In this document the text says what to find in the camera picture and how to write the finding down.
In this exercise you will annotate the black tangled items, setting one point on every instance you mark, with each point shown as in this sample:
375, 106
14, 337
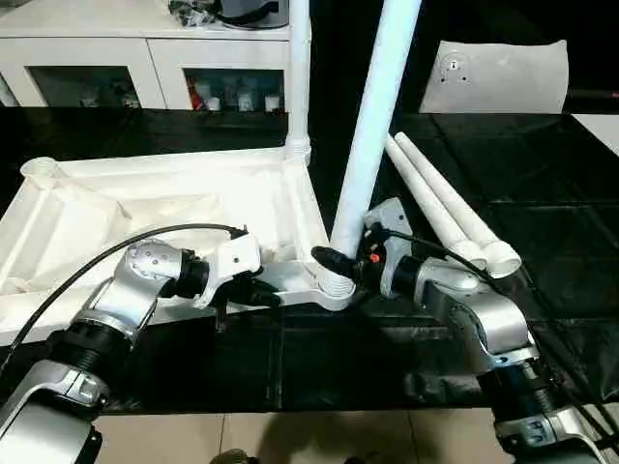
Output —
191, 12

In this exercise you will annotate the black box with gold label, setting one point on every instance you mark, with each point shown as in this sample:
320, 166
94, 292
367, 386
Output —
338, 48

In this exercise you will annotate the white flat board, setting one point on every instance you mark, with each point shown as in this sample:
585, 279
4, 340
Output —
599, 130

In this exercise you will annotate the dark robot right foot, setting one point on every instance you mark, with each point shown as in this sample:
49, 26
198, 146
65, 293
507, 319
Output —
365, 459

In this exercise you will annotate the white plastic table top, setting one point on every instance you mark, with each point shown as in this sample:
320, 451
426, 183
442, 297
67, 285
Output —
145, 193

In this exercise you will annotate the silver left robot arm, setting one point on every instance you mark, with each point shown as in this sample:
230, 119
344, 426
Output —
126, 290

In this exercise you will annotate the dark robot foot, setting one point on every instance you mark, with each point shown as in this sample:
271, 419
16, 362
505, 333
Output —
365, 459
234, 456

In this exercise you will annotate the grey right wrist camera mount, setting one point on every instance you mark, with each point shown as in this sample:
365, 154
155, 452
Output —
392, 222

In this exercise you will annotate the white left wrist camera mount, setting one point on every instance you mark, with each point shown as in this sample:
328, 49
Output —
237, 256

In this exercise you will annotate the black table mat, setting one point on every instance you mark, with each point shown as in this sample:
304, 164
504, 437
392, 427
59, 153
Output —
338, 362

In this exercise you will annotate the grey helmet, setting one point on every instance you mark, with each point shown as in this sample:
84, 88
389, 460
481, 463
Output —
256, 12

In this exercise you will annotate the white bag with round fitting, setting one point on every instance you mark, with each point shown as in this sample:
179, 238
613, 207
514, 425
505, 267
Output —
508, 77

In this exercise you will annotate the white plastic table leg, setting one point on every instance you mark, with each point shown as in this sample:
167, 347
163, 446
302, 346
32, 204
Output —
459, 203
300, 72
425, 198
377, 96

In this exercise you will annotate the dark robot left foot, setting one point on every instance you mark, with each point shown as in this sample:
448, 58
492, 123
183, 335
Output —
234, 456

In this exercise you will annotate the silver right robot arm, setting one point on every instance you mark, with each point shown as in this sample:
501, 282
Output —
493, 314

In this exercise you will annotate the red packet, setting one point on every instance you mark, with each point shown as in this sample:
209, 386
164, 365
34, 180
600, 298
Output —
196, 94

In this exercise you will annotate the white glass-door cabinet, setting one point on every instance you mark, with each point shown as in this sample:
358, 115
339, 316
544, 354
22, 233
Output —
97, 48

